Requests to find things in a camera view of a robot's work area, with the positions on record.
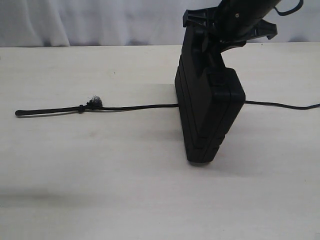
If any black plastic carrying case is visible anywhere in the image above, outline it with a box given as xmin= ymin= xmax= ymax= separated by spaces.
xmin=174 ymin=26 xmax=246 ymax=164

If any black rope with loop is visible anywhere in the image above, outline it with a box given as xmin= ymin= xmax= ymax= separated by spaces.
xmin=14 ymin=94 xmax=320 ymax=116

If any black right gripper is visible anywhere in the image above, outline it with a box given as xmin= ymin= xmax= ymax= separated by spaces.
xmin=182 ymin=0 xmax=278 ymax=75

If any white backdrop curtain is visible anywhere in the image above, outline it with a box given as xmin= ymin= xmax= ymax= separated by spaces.
xmin=0 ymin=0 xmax=320 ymax=48

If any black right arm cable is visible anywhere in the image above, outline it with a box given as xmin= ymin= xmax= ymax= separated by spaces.
xmin=272 ymin=0 xmax=304 ymax=17

